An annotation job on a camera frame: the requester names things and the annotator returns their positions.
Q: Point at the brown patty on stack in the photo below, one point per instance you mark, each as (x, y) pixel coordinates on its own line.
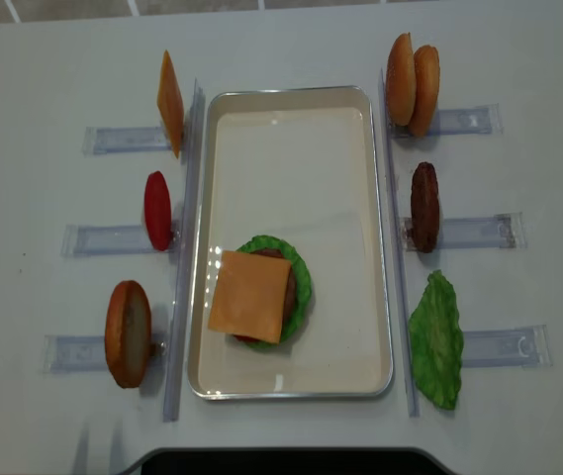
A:
(290, 295)

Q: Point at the orange cheese slice on stack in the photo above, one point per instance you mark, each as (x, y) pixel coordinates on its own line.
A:
(250, 295)

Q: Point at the clear holder right buns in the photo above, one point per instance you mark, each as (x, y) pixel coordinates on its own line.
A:
(479, 120)

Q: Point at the clear holder tomato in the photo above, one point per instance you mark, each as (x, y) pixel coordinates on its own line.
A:
(84, 241)

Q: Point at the black monitor bottom edge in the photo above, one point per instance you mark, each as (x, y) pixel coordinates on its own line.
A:
(289, 461)

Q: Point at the green lettuce leaf on stack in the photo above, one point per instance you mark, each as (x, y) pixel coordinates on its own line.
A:
(304, 290)

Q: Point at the clear holder cheese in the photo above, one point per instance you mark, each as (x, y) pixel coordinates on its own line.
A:
(121, 140)

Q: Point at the long clear right rail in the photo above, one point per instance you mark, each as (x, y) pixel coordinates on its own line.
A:
(398, 254)

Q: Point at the upright orange cheese slice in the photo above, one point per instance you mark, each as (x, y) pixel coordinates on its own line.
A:
(170, 104)

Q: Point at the long clear rail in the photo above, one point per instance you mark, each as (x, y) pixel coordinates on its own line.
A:
(398, 254)
(185, 254)

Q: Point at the clear holder lettuce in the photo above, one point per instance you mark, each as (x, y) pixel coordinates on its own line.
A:
(521, 347)

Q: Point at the upright green lettuce leaf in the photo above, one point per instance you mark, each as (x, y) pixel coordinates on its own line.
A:
(437, 343)

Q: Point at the clear holder left bun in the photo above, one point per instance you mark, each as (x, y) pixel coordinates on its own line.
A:
(73, 354)

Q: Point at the upright brown meat patty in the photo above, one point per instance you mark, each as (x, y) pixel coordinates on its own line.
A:
(425, 208)

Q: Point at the upright red tomato slice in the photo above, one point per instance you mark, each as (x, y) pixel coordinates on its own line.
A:
(157, 211)

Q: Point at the cream metal baking tray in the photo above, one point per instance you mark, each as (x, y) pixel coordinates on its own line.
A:
(299, 167)

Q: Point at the red tomato slice on stack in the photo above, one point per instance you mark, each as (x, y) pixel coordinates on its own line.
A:
(246, 339)

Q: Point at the long clear left rail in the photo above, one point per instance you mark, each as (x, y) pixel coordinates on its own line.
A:
(185, 254)

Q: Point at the golden bun standing right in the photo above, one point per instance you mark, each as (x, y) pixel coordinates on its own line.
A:
(427, 71)

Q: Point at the upright bottom bun left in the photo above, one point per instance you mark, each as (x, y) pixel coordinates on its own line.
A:
(128, 334)

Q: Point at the sesame top bun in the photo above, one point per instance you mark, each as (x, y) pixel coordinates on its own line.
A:
(401, 85)

